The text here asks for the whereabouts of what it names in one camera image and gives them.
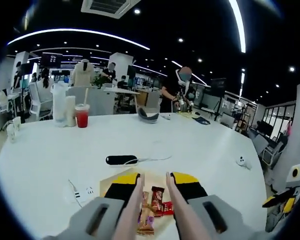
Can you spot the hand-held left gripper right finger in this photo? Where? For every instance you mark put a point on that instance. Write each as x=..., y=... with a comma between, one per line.
x=193, y=190

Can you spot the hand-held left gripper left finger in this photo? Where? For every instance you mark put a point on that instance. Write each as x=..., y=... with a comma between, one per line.
x=117, y=191

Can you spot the pink food tongs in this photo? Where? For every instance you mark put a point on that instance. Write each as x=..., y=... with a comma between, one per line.
x=130, y=212

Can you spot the small red food packet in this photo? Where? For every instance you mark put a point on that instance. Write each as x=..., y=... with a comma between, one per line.
x=168, y=208

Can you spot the long red food packet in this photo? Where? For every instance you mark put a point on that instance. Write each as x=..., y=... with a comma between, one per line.
x=157, y=200

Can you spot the beige hexagonal container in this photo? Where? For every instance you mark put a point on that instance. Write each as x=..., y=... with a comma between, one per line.
x=155, y=178

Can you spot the brown purple-label food packet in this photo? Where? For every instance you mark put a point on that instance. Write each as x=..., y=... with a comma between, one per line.
x=146, y=222

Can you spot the white power strip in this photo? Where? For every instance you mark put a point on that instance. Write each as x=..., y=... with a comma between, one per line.
x=90, y=191

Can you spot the black oblong device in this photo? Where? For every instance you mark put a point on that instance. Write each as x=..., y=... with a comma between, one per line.
x=121, y=160

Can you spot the white smartphone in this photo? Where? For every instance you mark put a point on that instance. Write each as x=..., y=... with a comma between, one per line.
x=242, y=161

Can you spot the dark blue cloth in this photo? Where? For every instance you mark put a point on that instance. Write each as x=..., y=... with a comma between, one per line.
x=202, y=121

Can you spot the yellow cloth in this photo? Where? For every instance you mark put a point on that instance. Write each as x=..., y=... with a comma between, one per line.
x=187, y=115

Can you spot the small white object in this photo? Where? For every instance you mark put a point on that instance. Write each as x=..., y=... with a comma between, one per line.
x=165, y=116

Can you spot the red drink cup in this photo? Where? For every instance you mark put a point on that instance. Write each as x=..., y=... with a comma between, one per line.
x=82, y=120

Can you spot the dark grey bowl-like object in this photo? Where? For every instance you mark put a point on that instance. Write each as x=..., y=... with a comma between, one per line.
x=148, y=117

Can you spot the white paper cup stack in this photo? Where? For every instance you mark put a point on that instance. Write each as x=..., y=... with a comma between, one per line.
x=70, y=112

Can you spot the white desk partition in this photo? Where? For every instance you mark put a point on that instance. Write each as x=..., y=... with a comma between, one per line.
x=100, y=100

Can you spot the wooden cabinet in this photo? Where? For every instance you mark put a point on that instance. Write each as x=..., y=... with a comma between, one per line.
x=143, y=98

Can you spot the white plastic bag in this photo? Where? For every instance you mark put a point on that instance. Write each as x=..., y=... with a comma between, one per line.
x=58, y=105

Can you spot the black screen on tripod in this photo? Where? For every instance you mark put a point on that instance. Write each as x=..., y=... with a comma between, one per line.
x=218, y=86

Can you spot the green potted plant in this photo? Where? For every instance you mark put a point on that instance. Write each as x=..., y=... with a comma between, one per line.
x=98, y=82

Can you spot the white office chair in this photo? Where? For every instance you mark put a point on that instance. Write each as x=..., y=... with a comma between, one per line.
x=38, y=105

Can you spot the ceiling light strip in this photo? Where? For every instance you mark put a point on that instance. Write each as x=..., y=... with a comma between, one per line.
x=240, y=27
x=77, y=29

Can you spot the round ceiling spotlights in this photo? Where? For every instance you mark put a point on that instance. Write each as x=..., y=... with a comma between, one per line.
x=137, y=11

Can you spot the ceiling air conditioner vent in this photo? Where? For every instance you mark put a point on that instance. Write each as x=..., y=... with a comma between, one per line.
x=110, y=7

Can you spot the dark wall display screen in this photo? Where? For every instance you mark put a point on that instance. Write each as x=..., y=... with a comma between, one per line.
x=52, y=59

